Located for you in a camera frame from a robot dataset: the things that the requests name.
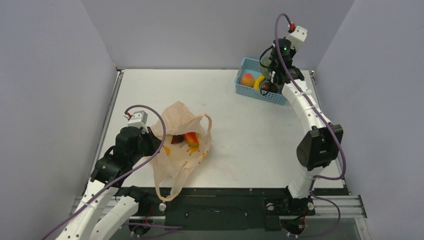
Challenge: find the fake yellow banana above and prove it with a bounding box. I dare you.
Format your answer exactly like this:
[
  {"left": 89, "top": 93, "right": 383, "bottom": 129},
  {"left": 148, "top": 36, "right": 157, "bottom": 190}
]
[{"left": 252, "top": 75, "right": 265, "bottom": 90}]

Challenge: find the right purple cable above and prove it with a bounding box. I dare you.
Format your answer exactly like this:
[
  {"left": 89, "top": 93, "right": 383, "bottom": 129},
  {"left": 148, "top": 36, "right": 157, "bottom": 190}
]
[{"left": 274, "top": 13, "right": 347, "bottom": 239}]

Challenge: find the fake dark plum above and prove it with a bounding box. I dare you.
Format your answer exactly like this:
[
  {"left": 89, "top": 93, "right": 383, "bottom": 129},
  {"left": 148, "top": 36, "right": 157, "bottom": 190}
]
[
  {"left": 261, "top": 82, "right": 278, "bottom": 94},
  {"left": 170, "top": 135, "right": 185, "bottom": 144}
]

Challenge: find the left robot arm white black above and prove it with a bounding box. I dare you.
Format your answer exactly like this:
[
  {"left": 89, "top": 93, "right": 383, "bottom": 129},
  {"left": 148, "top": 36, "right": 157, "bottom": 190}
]
[{"left": 57, "top": 124, "right": 163, "bottom": 240}]

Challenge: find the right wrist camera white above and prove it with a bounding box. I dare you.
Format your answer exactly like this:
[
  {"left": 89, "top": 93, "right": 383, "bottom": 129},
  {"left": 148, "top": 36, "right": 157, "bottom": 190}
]
[{"left": 286, "top": 25, "right": 308, "bottom": 52}]

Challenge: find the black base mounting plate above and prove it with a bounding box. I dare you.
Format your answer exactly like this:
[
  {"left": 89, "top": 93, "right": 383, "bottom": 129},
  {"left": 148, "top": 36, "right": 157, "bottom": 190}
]
[{"left": 109, "top": 187, "right": 349, "bottom": 233}]

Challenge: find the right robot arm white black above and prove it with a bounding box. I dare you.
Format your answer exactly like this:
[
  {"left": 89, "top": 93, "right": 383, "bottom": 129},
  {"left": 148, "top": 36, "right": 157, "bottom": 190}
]
[{"left": 261, "top": 37, "right": 344, "bottom": 214}]

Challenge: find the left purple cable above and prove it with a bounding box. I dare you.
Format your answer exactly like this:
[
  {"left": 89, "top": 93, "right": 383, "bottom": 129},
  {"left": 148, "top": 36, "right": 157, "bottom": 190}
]
[{"left": 39, "top": 104, "right": 183, "bottom": 240}]

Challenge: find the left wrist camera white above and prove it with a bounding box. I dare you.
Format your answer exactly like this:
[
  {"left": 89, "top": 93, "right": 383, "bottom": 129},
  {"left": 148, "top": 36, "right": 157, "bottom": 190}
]
[{"left": 123, "top": 110, "right": 149, "bottom": 134}]

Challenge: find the aluminium rail frame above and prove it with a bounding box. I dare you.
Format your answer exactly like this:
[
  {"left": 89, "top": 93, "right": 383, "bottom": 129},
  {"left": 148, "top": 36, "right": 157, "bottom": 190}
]
[{"left": 62, "top": 195, "right": 372, "bottom": 240}]

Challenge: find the purple cable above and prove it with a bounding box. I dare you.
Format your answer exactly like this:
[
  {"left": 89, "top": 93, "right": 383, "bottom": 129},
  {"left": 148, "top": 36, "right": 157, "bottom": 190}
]
[
  {"left": 274, "top": 13, "right": 347, "bottom": 239},
  {"left": 39, "top": 104, "right": 183, "bottom": 240}
]

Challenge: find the light blue plastic basket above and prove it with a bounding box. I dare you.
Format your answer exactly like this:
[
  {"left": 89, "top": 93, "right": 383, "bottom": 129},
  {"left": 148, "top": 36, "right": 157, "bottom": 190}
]
[{"left": 234, "top": 57, "right": 287, "bottom": 105}]

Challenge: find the fake peach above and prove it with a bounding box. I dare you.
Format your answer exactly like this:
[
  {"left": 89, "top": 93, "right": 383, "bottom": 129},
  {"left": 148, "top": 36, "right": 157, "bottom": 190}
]
[{"left": 239, "top": 73, "right": 256, "bottom": 88}]

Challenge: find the fake green melon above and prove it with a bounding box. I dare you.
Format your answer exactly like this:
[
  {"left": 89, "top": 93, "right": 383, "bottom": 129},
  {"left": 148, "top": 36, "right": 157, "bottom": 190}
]
[{"left": 260, "top": 64, "right": 272, "bottom": 80}]

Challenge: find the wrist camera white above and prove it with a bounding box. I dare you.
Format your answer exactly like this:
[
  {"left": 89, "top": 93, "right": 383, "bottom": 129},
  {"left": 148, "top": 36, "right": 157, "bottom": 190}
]
[
  {"left": 123, "top": 110, "right": 149, "bottom": 134},
  {"left": 286, "top": 25, "right": 308, "bottom": 52}
]

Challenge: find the fake red mango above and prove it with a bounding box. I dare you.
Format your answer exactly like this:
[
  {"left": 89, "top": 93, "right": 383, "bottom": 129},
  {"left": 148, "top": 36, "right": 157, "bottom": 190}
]
[{"left": 183, "top": 132, "right": 200, "bottom": 148}]

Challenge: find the orange plastic bag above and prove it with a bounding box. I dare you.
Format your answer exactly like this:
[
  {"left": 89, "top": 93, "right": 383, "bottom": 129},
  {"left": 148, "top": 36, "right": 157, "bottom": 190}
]
[{"left": 150, "top": 101, "right": 213, "bottom": 202}]

